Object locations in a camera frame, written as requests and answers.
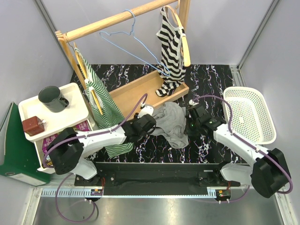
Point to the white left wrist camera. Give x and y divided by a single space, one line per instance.
147 109

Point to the wooden hanger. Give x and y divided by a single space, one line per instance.
184 43
85 74

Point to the dark green mug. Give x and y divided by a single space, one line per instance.
52 98

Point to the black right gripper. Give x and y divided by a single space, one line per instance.
189 118

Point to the wooden clothes rack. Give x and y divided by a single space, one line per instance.
126 83

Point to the wooden hanger left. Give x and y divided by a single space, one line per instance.
85 74

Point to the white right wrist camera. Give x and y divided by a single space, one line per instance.
193 104

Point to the red brown cube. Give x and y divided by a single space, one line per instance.
33 126

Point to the grey tank top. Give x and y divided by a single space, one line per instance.
171 124

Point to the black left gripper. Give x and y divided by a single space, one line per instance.
135 117

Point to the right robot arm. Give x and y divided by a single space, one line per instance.
266 170

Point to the green binder folder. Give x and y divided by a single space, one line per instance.
18 157

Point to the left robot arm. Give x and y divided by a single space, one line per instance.
69 149

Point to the green white striped top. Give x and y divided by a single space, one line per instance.
111 113

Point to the wooden hanger right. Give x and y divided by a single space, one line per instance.
184 43

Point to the purple book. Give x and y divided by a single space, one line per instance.
83 126

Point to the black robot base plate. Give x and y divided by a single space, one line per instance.
156 179

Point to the black white striped tank top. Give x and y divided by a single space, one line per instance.
171 68

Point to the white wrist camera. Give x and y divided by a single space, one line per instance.
193 104
147 109

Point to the white bedside shelf unit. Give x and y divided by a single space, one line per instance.
76 113

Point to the white perforated plastic basket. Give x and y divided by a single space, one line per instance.
251 117

